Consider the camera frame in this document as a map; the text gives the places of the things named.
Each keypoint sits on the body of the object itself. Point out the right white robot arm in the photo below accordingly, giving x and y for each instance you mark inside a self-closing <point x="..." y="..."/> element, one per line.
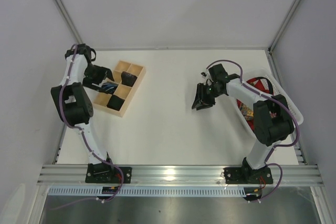
<point x="272" y="119"/>

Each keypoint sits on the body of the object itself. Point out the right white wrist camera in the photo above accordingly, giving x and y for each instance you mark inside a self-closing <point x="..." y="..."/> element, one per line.
<point x="205" y="74"/>

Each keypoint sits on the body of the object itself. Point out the left aluminium frame post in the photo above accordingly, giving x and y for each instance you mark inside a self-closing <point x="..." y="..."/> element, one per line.
<point x="68" y="21"/>

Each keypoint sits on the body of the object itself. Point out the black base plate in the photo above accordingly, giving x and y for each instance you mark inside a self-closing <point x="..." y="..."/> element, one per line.
<point x="241" y="175"/>
<point x="99" y="174"/>

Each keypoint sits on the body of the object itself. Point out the aluminium frame post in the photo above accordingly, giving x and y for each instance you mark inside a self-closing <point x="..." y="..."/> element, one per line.
<point x="284" y="24"/>
<point x="68" y="21"/>

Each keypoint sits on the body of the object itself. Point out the gold patterned tie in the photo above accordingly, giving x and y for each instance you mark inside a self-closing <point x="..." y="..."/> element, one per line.
<point x="246" y="111"/>

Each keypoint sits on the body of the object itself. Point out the navy blue striped tie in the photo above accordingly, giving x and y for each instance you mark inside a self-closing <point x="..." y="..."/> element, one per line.
<point x="108" y="87"/>

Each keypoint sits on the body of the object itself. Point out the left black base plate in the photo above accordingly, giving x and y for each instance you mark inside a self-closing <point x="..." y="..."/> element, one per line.
<point x="99" y="174"/>

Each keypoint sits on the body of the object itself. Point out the rolled black tie lower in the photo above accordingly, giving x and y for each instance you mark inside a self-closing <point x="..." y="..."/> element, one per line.
<point x="115" y="103"/>

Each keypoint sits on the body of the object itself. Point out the red tie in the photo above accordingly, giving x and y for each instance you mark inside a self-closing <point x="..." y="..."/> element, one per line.
<point x="262" y="84"/>

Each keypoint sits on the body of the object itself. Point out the rolled black tie upper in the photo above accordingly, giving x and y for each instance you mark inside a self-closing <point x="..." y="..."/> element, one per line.
<point x="128" y="79"/>

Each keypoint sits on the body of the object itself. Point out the rolled black tie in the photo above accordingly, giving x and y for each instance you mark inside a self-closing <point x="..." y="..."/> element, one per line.
<point x="128" y="79"/>
<point x="115" y="103"/>

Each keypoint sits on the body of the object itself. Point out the aluminium mounting rail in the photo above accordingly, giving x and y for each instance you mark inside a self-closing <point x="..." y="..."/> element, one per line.
<point x="188" y="175"/>

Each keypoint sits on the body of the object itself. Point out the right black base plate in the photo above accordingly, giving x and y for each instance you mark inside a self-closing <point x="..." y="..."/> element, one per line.
<point x="241" y="175"/>

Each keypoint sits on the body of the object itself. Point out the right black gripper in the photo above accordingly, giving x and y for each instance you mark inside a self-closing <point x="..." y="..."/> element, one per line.
<point x="203" y="95"/>

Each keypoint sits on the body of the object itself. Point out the white slotted cable duct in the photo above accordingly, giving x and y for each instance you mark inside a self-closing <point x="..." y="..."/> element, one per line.
<point x="147" y="191"/>

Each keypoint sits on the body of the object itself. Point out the right aluminium frame post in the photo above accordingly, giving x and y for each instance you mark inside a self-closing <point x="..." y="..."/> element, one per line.
<point x="284" y="24"/>

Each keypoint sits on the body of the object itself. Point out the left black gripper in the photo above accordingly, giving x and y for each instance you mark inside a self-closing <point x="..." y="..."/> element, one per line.
<point x="97" y="79"/>

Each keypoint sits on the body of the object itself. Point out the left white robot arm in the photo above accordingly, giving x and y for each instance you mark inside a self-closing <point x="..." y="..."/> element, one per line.
<point x="74" y="106"/>

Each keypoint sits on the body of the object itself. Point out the white plastic basket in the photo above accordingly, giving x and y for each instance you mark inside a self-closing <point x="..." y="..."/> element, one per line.
<point x="277" y="89"/>

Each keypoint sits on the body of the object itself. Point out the wooden compartment organizer box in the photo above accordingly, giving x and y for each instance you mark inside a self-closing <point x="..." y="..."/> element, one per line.
<point x="122" y="91"/>

